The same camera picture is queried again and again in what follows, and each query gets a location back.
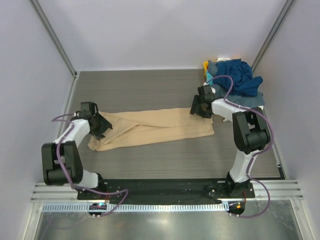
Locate beige t-shirt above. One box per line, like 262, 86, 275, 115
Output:
88, 108, 215, 152

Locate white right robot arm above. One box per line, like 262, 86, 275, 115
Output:
190, 95, 272, 197

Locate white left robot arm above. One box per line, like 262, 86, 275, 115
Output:
41, 111, 113, 195

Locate cyan t-shirt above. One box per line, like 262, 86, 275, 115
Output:
205, 71, 214, 85

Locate yellow plastic bin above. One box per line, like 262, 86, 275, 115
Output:
203, 61, 209, 80

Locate dark blue t-shirt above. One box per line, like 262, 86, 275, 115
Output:
212, 59, 263, 97

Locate grey-blue t-shirt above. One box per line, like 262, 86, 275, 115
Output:
208, 59, 265, 108

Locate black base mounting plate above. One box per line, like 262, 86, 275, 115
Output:
74, 177, 256, 204

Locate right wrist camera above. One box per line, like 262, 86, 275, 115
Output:
197, 83, 216, 102

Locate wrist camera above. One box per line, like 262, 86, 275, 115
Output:
197, 83, 216, 102
73, 101, 99, 119

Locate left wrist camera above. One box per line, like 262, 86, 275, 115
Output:
73, 101, 99, 119

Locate slotted cable duct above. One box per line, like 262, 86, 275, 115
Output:
42, 202, 229, 213

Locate aluminium frame rail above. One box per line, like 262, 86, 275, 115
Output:
30, 179, 303, 203

